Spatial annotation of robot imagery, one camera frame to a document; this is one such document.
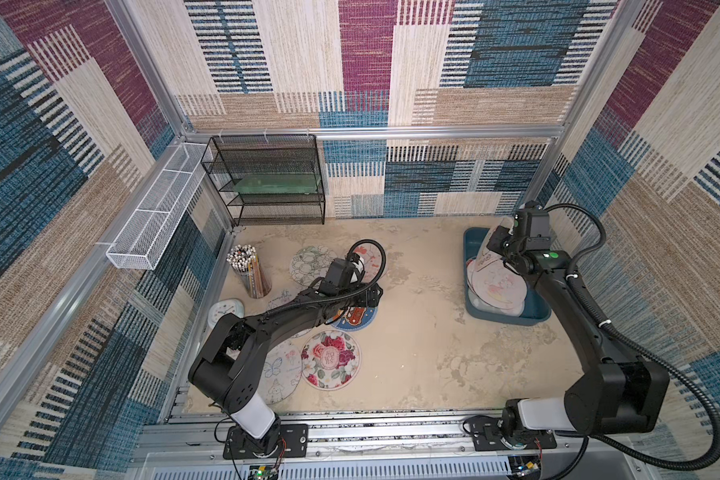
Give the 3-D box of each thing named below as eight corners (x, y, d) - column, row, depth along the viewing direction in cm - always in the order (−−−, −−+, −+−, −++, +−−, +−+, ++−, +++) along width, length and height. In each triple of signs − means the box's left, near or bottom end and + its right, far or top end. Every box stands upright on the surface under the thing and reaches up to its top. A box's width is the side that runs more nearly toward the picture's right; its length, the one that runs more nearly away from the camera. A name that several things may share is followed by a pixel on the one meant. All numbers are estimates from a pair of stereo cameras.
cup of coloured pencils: (244, 299, 101) (223, 265, 86) (250, 279, 106) (231, 244, 91) (268, 299, 101) (251, 265, 86) (272, 279, 106) (257, 244, 91)
